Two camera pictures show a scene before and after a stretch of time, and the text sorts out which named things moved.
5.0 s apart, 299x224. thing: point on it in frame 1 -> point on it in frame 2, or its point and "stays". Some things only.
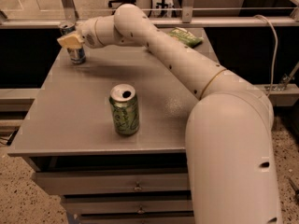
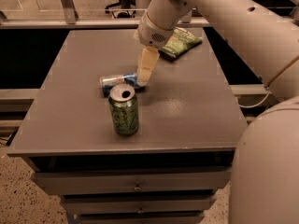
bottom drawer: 137,219 stays
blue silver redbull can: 77,55 -> 109,81
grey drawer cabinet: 110,137 stays
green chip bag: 189,38 stays
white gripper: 87,34 -> 151,32
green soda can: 125,109 stays
